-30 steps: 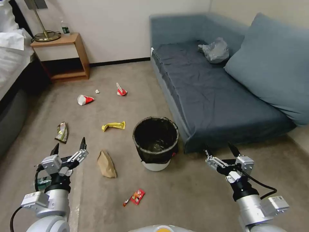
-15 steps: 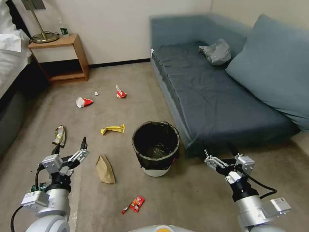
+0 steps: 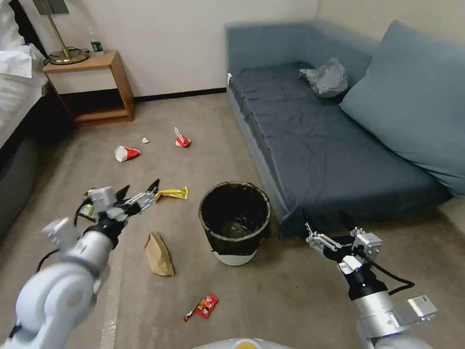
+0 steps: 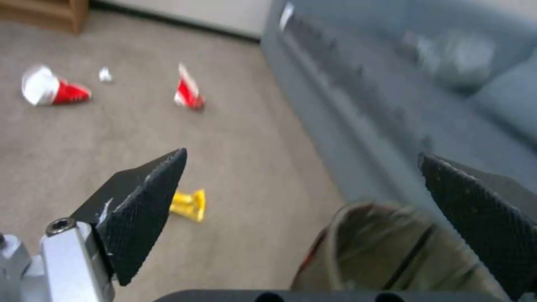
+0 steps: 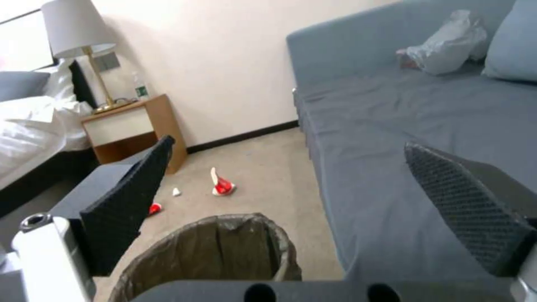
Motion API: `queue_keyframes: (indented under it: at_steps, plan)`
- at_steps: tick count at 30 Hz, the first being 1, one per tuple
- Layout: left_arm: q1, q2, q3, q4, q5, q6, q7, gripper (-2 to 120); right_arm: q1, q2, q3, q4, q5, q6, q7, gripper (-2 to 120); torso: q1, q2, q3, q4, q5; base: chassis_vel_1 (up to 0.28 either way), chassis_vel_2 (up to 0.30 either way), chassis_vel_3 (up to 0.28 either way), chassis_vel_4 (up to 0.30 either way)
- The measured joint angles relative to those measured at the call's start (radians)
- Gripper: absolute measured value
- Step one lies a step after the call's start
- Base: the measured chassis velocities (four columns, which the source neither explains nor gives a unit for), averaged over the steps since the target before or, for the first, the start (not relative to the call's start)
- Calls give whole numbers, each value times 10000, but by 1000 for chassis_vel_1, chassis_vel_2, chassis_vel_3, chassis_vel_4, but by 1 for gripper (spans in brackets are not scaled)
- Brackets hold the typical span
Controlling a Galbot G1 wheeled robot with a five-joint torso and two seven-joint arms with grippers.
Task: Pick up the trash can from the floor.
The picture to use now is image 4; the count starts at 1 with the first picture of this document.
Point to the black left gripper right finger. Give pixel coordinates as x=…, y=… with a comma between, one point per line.
x=474, y=201

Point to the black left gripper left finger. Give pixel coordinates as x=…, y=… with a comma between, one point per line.
x=138, y=207

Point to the olive fabric trash can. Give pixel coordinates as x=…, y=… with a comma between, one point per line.
x=377, y=248

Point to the yellow snack wrapper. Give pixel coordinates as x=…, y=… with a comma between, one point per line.
x=189, y=205

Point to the grey-blue sofa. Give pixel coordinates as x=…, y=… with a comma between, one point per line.
x=411, y=94

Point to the flattened red white paper cup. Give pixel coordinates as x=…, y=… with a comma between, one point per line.
x=188, y=89

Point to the crumpled white paper ball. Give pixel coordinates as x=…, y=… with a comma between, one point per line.
x=105, y=75

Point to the grey crumpled cloth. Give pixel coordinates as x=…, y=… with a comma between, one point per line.
x=453, y=58

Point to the crushed red white paper cup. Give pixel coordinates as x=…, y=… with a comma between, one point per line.
x=52, y=86

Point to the wooden furniture piece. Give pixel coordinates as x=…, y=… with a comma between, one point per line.
x=42, y=14

